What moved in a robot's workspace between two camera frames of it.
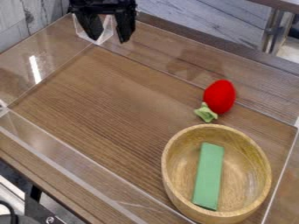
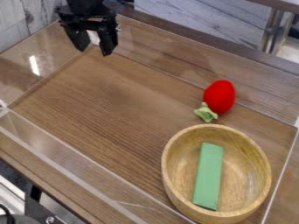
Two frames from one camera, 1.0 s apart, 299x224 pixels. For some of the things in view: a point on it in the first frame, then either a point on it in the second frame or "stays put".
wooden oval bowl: [246, 177] stays put
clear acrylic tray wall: [101, 193] stays put
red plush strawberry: [220, 96] stays put
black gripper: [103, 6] to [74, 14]
